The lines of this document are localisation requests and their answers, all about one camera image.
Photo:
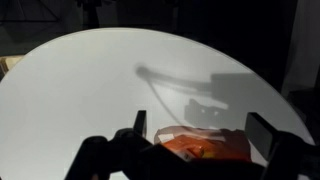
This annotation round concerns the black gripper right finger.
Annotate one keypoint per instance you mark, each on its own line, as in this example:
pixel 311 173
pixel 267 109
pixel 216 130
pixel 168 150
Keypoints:
pixel 261 135

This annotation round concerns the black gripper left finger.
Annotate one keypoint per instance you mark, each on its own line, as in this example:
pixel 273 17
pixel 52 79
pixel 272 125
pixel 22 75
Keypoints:
pixel 140 122

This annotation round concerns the orange plastic bag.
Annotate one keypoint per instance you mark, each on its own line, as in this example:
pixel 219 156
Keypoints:
pixel 216 143

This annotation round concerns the light wooden board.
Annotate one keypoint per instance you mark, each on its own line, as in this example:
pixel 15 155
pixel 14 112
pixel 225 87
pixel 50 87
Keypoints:
pixel 10 63

